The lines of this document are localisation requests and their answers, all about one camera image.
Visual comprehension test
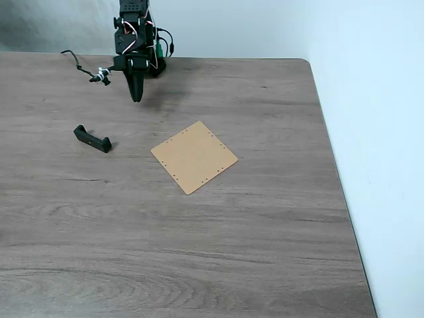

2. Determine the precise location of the black block with raised ends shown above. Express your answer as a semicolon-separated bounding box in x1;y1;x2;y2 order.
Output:
73;124;113;154

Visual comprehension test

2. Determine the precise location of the tan square board with holes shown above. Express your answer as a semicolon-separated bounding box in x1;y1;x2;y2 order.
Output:
150;120;239;195

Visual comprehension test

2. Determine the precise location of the small camera on black bracket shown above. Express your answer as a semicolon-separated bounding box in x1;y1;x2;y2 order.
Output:
88;64;117;88

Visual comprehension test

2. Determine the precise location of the black looped power cable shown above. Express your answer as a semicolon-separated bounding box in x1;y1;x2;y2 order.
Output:
156;27;176;58

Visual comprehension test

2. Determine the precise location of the thin black camera cable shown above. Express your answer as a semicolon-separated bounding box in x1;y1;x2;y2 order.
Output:
60;49;99;81

